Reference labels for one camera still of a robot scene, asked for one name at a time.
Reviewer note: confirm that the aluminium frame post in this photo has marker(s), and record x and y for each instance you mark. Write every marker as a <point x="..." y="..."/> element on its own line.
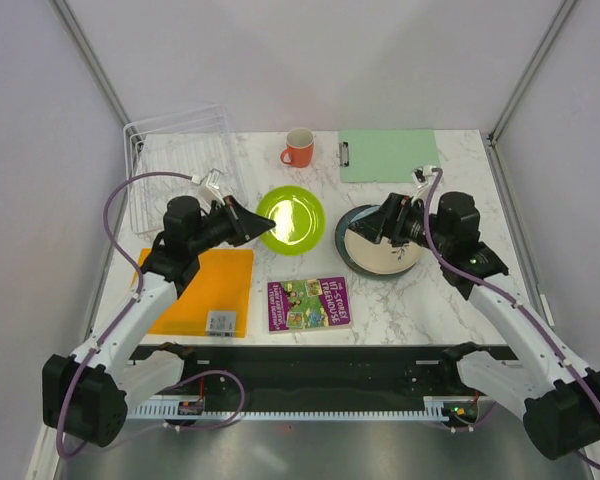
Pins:
<point x="532" y="68"/>
<point x="75" y="31"/>

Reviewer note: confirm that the large teal plate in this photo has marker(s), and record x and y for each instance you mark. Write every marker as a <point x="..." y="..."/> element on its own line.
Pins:
<point x="345" y="255"/>

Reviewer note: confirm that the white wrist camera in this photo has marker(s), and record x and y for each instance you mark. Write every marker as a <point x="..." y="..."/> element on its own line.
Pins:
<point x="208" y="187"/>
<point x="423" y="177"/>

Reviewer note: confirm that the dark blue plate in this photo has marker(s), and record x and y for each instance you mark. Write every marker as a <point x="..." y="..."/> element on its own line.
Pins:
<point x="339" y="234"/>

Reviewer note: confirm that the white wire dish rack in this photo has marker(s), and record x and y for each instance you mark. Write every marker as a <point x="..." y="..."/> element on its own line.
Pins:
<point x="181" y="149"/>

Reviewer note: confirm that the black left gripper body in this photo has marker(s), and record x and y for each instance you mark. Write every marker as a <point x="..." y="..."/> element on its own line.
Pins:
<point x="213" y="231"/>

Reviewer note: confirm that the small grey box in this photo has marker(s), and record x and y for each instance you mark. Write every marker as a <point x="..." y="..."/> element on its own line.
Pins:
<point x="221" y="323"/>

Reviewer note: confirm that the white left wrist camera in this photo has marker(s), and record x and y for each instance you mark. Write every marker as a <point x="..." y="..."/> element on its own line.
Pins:
<point x="208" y="187"/>

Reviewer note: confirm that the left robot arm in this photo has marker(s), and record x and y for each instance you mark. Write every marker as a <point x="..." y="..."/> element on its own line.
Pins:
<point x="89" y="393"/>

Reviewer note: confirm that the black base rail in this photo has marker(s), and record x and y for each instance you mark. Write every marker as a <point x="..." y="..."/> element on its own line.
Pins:
<point x="310" y="376"/>

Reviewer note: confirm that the orange mug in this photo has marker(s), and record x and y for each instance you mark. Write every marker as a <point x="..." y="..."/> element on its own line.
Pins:
<point x="299" y="148"/>

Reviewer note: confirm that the orange cutting board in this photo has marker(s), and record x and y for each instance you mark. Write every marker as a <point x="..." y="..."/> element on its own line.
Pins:
<point x="222" y="283"/>

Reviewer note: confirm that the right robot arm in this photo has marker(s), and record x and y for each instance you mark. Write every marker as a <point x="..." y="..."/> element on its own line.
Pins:
<point x="553" y="392"/>

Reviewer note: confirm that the purple treehouse book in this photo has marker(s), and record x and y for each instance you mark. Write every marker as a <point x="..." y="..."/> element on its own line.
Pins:
<point x="298" y="305"/>

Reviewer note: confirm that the right aluminium frame post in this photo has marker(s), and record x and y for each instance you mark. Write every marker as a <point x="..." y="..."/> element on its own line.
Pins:
<point x="532" y="68"/>

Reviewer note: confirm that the green rimmed grey plate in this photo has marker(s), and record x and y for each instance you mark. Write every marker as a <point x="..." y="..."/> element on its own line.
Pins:
<point x="375" y="255"/>

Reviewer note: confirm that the white slotted cable duct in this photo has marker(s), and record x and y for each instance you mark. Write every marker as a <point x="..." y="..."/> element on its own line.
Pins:
<point x="183" y="408"/>

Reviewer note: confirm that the left aluminium frame post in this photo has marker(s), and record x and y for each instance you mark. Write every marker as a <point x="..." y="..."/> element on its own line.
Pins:
<point x="75" y="31"/>

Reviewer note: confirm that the green clipboard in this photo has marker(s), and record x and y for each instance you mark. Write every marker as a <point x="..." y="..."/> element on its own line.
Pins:
<point x="385" y="156"/>

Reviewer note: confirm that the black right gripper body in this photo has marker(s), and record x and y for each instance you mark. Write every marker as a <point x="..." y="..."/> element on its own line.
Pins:
<point x="409" y="226"/>

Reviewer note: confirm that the small green plate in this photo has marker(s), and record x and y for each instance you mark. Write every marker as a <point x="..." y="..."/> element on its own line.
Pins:
<point x="299" y="218"/>

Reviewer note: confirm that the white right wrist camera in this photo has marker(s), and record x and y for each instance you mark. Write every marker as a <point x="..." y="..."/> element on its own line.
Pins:
<point x="423" y="177"/>

